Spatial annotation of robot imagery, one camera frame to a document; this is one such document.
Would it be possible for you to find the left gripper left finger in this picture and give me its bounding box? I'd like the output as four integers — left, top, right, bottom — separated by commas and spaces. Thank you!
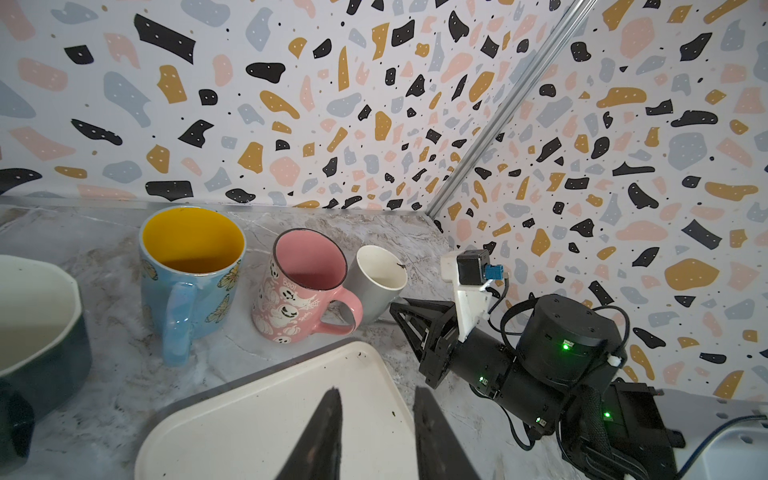
276, 387, 342, 480

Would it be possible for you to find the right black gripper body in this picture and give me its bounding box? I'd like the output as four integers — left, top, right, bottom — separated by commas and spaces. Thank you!
417, 294, 627, 435

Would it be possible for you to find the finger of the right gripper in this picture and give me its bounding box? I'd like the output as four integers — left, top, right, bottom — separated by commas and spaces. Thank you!
391, 311, 435, 360
389, 297, 455, 318

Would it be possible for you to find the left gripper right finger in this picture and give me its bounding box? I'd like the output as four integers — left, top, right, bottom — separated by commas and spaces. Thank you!
413, 387, 479, 480

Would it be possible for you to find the grey handleless cup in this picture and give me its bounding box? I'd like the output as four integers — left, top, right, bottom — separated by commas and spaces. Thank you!
343, 245, 408, 327

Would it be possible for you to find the pink glass mug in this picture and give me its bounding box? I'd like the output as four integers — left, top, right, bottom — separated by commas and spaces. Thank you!
252, 228, 364, 344

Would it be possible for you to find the light blue yellow-inside mug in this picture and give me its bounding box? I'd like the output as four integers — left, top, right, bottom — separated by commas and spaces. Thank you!
139, 206, 246, 367

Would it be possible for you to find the dark green mug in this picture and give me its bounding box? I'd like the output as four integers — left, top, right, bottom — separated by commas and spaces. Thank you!
1, 255, 92, 475

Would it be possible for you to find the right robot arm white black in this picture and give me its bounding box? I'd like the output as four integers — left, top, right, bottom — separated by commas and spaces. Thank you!
390, 294, 685, 479

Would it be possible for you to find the beige rectangular tray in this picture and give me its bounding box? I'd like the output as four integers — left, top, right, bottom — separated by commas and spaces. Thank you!
134, 341, 418, 479

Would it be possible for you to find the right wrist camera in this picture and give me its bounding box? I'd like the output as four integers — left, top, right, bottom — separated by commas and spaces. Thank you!
440, 249, 504, 342

